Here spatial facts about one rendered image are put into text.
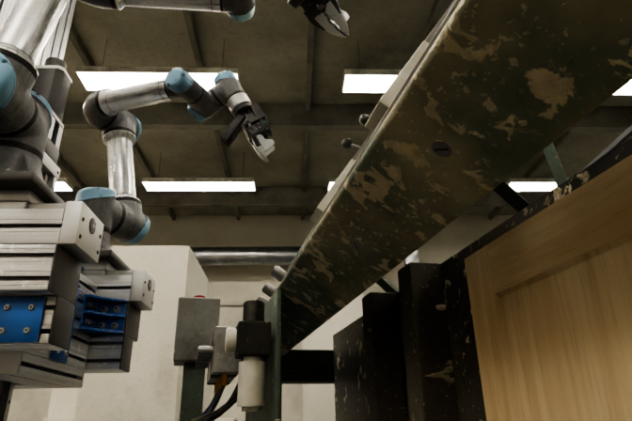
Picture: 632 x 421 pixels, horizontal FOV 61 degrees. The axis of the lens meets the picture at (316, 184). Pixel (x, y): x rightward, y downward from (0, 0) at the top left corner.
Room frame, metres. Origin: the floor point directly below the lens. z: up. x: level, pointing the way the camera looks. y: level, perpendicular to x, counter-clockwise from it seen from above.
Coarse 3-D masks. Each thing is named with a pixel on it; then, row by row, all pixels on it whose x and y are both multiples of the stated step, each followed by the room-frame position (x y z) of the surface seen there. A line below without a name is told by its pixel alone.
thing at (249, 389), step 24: (264, 312) 1.14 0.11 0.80; (216, 336) 1.11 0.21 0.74; (240, 336) 0.97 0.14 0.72; (264, 336) 0.98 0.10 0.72; (216, 360) 1.11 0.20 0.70; (240, 360) 1.12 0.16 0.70; (264, 360) 1.12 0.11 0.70; (216, 384) 1.31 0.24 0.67; (240, 384) 0.99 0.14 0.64; (264, 384) 1.01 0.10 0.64; (264, 408) 1.11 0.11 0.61
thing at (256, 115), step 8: (240, 104) 1.48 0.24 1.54; (248, 104) 1.48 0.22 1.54; (256, 104) 1.49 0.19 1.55; (240, 112) 1.50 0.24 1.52; (248, 112) 1.50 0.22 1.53; (256, 112) 1.49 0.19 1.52; (248, 120) 1.48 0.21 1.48; (256, 120) 1.48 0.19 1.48; (264, 120) 1.49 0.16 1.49; (256, 128) 1.49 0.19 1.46; (264, 128) 1.49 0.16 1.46; (248, 136) 1.49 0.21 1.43; (264, 136) 1.54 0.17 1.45
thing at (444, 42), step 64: (512, 0) 0.24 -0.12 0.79; (576, 0) 0.23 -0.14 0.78; (448, 64) 0.31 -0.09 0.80; (512, 64) 0.28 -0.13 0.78; (576, 64) 0.26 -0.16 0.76; (384, 128) 0.41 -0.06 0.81; (448, 128) 0.37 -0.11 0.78; (512, 128) 0.34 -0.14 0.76; (384, 192) 0.50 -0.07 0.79; (448, 192) 0.45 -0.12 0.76; (320, 256) 0.73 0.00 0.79; (384, 256) 0.63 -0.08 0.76; (320, 320) 1.01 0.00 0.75
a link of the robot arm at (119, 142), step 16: (128, 112) 1.67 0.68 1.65; (96, 128) 1.65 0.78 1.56; (112, 128) 1.64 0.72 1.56; (128, 128) 1.66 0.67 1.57; (112, 144) 1.65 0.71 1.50; (128, 144) 1.67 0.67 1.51; (112, 160) 1.64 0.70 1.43; (128, 160) 1.66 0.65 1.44; (112, 176) 1.64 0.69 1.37; (128, 176) 1.65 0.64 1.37; (128, 192) 1.64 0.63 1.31; (128, 208) 1.60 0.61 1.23; (128, 224) 1.60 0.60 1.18; (144, 224) 1.66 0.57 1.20; (128, 240) 1.66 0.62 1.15
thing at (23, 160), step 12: (0, 144) 0.98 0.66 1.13; (12, 144) 0.99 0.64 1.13; (24, 144) 1.00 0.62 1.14; (0, 156) 0.98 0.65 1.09; (12, 156) 0.99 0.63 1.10; (24, 156) 1.00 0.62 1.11; (36, 156) 1.03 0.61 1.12; (0, 168) 0.97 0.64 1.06; (12, 168) 0.98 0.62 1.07; (24, 168) 1.00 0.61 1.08; (36, 168) 1.03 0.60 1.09
